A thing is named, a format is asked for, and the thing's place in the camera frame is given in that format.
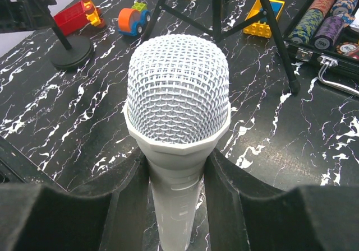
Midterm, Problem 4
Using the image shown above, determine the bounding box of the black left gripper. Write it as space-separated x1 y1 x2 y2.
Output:
1 0 57 33

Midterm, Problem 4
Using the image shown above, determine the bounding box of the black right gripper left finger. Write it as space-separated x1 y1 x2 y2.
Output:
1 149 149 250

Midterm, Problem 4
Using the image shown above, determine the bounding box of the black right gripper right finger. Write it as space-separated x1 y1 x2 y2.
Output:
204 150 358 250

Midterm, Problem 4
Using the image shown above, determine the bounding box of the black desktop microphone stand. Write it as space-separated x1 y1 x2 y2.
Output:
39 1 95 71

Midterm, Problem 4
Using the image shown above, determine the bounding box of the white microphone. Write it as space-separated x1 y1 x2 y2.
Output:
123 34 231 250

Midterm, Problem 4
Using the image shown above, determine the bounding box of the red toy brick house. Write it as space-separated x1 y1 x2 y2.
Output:
53 0 106 36

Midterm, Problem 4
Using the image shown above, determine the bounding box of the orange blue toy car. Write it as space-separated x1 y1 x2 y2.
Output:
118 2 151 36

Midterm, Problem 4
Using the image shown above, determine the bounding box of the black tripod music stand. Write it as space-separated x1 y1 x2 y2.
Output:
140 0 301 95

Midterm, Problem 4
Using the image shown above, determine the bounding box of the black poker chip case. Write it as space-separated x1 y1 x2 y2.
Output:
283 0 358 96

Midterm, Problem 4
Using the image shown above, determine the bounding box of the yellow blue brick frame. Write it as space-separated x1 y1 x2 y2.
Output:
243 0 285 39

